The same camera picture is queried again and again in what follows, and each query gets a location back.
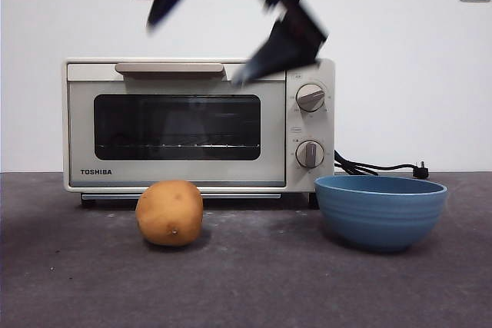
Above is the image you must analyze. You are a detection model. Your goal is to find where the beige temperature knob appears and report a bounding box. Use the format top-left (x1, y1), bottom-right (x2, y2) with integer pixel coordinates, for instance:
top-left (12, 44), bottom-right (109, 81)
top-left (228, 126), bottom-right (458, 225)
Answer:
top-left (294, 84), bottom-right (327, 114)

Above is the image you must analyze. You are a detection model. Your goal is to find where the oven door with beige handle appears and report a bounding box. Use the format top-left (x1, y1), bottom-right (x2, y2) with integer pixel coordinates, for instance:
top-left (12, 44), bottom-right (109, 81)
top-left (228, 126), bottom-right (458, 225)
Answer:
top-left (67, 62), bottom-right (288, 189)

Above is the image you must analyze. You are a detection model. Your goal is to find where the blue ribbed bowl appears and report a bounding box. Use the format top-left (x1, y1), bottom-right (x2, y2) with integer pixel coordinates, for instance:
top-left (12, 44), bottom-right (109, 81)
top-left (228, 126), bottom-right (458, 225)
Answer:
top-left (314, 175), bottom-right (449, 254)

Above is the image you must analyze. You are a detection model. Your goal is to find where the brown potato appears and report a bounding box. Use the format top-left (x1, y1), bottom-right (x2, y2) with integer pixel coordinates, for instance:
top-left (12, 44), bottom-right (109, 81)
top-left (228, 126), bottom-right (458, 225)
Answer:
top-left (135, 180), bottom-right (204, 247)

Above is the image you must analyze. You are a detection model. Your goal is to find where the cream Toshiba toaster oven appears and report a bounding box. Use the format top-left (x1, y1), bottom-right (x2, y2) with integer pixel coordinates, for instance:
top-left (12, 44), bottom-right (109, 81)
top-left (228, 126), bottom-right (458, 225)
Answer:
top-left (61, 58), bottom-right (335, 210)

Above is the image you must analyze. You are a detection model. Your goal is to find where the beige timer knob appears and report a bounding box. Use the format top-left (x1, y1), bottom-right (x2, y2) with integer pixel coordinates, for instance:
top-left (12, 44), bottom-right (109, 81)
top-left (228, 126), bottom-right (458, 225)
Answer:
top-left (294, 139), bottom-right (325, 171)

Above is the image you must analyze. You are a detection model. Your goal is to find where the metal wire oven rack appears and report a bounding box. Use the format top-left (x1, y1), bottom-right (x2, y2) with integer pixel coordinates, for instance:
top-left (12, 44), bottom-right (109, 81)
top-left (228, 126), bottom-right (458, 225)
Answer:
top-left (95, 142), bottom-right (259, 149)

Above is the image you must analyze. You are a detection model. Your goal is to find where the black power cable with plug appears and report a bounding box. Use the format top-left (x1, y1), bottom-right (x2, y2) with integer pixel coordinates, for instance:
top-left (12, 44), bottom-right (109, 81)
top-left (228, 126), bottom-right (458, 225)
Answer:
top-left (333, 150), bottom-right (431, 181)

